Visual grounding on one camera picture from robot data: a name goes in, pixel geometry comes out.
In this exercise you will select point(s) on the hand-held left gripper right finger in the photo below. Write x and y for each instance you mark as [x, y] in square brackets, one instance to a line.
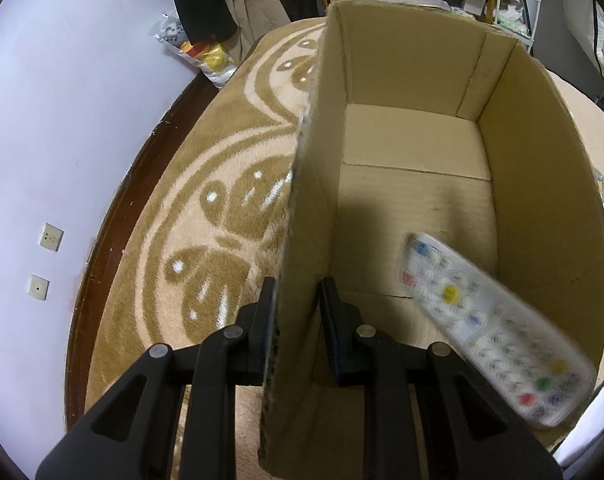
[334, 332]

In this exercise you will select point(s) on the white remote control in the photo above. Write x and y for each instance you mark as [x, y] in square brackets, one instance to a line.
[486, 330]

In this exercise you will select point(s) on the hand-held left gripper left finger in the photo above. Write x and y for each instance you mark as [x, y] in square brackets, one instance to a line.
[262, 332]

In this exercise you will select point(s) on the brown cardboard box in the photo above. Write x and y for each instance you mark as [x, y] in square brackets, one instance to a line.
[411, 185]

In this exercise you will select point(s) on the beige hanging garment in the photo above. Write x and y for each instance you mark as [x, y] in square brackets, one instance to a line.
[257, 0]

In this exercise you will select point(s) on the tan patterned rug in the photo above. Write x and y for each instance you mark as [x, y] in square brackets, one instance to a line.
[207, 160]

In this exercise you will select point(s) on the white metal rack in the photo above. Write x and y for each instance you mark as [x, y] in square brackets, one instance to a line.
[524, 0]

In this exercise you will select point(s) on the white wall socket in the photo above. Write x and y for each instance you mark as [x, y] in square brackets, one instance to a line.
[53, 236]
[38, 288]

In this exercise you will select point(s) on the clear plastic bag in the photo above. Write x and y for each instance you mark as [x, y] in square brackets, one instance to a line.
[202, 57]

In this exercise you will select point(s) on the white rounded object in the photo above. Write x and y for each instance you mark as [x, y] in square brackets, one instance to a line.
[594, 425]

